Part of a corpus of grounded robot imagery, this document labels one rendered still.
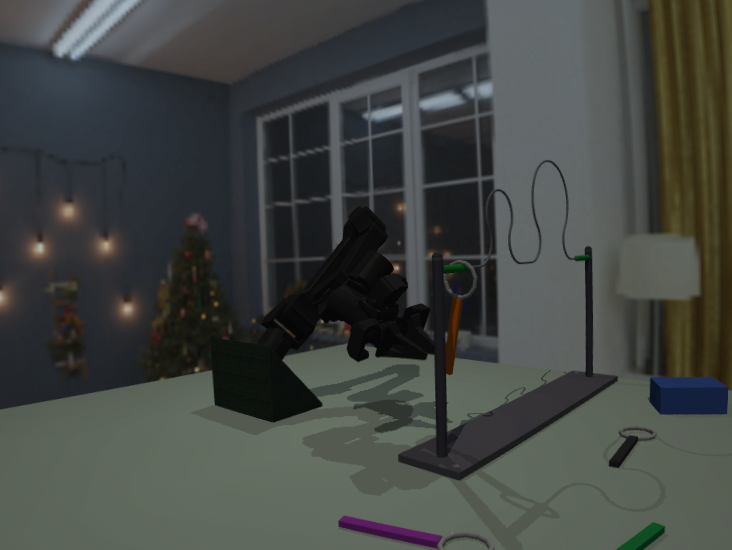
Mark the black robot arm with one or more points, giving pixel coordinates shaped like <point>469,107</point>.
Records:
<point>353,270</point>

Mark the green handle with grey loop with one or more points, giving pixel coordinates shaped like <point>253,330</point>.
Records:
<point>644,538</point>

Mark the orange handle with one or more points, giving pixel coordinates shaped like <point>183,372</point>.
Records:
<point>453,326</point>

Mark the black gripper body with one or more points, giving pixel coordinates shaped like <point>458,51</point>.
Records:
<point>367,329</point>

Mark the purple bar with grey loop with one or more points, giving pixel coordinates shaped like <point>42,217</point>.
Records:
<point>406,535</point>

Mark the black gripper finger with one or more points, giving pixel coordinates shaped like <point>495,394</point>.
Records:
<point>417,335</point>
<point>393,344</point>

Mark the grey loop with black handle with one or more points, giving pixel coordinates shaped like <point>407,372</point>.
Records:
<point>621,454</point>

